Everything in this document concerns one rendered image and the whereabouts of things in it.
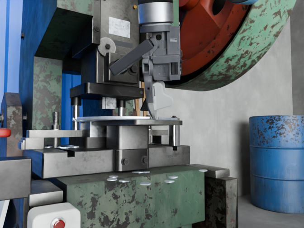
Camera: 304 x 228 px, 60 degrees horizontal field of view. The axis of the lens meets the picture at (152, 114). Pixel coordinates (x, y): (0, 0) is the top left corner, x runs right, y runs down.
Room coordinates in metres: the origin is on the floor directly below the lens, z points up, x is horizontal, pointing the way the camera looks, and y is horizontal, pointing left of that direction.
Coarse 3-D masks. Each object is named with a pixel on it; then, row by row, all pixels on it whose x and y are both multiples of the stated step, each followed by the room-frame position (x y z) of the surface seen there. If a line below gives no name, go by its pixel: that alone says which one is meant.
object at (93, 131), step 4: (80, 124) 0.84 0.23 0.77; (84, 124) 0.81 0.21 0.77; (88, 124) 0.78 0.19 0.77; (92, 124) 0.77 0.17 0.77; (80, 128) 0.84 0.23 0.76; (84, 128) 0.81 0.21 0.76; (88, 128) 0.78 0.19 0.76; (92, 128) 0.77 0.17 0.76; (96, 128) 0.78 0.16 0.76; (100, 128) 0.79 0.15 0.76; (104, 128) 0.79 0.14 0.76; (84, 132) 0.81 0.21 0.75; (88, 132) 0.78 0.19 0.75; (92, 132) 0.77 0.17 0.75; (96, 132) 0.78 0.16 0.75; (100, 132) 0.79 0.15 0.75; (104, 132) 0.79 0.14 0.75; (84, 136) 0.81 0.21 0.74; (88, 136) 0.78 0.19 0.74; (92, 136) 0.77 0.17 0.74; (96, 136) 0.78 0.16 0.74; (100, 136) 0.79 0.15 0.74; (104, 136) 0.79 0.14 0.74
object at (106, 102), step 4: (100, 100) 0.84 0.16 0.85; (104, 100) 0.83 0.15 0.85; (108, 100) 0.83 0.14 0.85; (112, 100) 0.83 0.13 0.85; (100, 104) 0.84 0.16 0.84; (104, 104) 0.83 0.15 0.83; (108, 104) 0.83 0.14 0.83; (112, 104) 0.83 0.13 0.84; (100, 108) 0.84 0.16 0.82; (104, 108) 0.83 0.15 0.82; (108, 108) 0.83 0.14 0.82; (112, 108) 0.83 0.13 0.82
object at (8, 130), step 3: (0, 129) 0.46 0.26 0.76; (3, 129) 0.46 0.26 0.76; (6, 129) 0.46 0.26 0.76; (9, 129) 0.47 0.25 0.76; (0, 132) 0.46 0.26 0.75; (3, 132) 0.46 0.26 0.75; (6, 132) 0.46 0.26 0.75; (9, 132) 0.47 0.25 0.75; (0, 135) 0.46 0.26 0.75; (3, 135) 0.46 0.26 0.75; (6, 135) 0.46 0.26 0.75; (9, 135) 0.47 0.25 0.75
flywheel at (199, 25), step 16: (192, 0) 1.01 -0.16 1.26; (208, 0) 0.98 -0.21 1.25; (224, 0) 1.07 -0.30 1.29; (192, 16) 1.05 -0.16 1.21; (208, 16) 0.97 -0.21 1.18; (224, 16) 0.91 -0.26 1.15; (240, 16) 0.81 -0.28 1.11; (192, 32) 1.05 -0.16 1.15; (208, 32) 0.97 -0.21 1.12; (224, 32) 0.87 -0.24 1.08; (192, 48) 1.05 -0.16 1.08; (208, 48) 0.93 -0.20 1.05; (224, 48) 0.88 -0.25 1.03; (192, 64) 1.00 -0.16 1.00; (208, 64) 0.94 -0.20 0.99
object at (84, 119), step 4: (100, 116) 0.61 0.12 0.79; (104, 116) 0.61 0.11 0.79; (108, 116) 0.60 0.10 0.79; (112, 116) 0.60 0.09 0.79; (116, 116) 0.60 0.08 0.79; (120, 116) 0.60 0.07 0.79; (124, 116) 0.60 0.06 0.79; (128, 116) 0.60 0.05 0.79; (132, 116) 0.61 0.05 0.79; (136, 116) 0.61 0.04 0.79; (72, 120) 0.69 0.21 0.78; (76, 120) 0.66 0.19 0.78; (80, 120) 0.66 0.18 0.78; (84, 120) 0.66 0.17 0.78; (88, 120) 0.66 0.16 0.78; (92, 120) 0.66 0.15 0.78; (96, 120) 0.66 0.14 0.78; (100, 120) 0.66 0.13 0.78; (104, 120) 0.66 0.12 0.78; (108, 120) 0.66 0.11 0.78; (112, 120) 0.66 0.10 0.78
